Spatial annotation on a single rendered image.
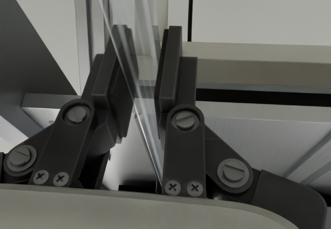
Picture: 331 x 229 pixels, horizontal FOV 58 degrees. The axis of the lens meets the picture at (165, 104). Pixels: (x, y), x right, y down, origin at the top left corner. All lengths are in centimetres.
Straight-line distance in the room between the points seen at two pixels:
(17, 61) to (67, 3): 182
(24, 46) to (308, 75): 47
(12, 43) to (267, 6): 176
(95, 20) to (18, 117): 25
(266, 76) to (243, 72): 4
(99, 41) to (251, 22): 151
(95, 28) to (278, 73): 31
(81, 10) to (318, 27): 168
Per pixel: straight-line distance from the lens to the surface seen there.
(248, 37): 187
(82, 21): 42
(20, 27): 20
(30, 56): 20
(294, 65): 55
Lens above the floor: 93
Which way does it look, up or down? 17 degrees up
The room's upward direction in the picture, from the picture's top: 179 degrees counter-clockwise
